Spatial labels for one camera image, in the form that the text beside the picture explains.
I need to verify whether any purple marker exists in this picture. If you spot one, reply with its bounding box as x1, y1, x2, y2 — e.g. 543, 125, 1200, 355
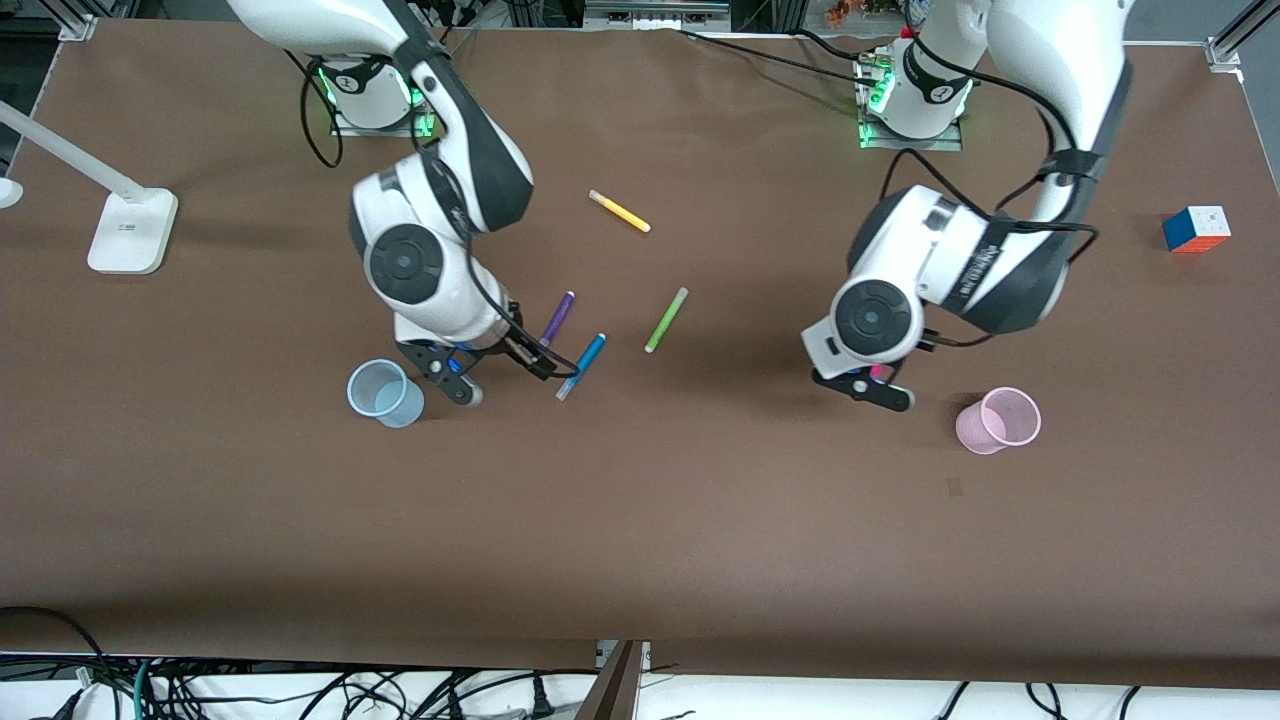
540, 290, 577, 348

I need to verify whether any yellow marker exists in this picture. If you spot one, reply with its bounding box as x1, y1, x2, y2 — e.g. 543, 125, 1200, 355
588, 189, 652, 234

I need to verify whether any white desk lamp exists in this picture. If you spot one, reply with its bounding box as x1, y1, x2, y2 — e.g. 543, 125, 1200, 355
0, 98, 180, 275

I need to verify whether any Rubik's cube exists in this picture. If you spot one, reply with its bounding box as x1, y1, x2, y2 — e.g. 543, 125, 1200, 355
1162, 205, 1232, 254

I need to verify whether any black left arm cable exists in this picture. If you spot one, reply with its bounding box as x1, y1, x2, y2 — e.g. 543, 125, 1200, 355
880, 0, 1101, 347

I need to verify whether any blue mesh cup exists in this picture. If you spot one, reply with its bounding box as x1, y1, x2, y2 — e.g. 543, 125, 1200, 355
346, 358, 426, 430

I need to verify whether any aluminium corner profile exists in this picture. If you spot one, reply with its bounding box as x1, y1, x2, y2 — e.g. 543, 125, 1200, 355
1204, 0, 1280, 73
40, 0, 98, 43

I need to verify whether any thick black cable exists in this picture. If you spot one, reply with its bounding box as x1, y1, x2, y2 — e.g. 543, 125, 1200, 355
0, 605, 111, 701

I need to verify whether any aluminium frame bar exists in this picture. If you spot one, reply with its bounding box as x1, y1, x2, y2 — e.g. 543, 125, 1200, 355
584, 0, 732, 31

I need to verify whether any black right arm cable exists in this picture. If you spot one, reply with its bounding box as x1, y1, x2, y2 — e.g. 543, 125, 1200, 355
285, 50, 583, 379

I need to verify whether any blue marker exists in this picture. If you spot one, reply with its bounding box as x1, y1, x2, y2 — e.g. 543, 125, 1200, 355
555, 333, 608, 402

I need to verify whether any aluminium bracket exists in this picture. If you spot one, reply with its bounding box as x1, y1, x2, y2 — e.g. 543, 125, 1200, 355
596, 640, 652, 673

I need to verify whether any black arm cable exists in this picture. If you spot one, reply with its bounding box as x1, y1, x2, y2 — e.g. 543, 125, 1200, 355
285, 50, 583, 379
880, 0, 1101, 347

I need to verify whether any green marker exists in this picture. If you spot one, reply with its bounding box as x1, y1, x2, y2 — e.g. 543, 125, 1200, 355
643, 287, 690, 354

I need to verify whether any brown paper table cover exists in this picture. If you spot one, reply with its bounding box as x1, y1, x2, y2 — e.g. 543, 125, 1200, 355
0, 18, 1280, 691

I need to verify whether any brown table beam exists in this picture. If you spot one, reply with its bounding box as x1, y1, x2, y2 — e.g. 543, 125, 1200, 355
575, 640, 643, 720

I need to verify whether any pink mesh cup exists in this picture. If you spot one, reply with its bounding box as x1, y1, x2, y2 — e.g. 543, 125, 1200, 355
955, 386, 1043, 456

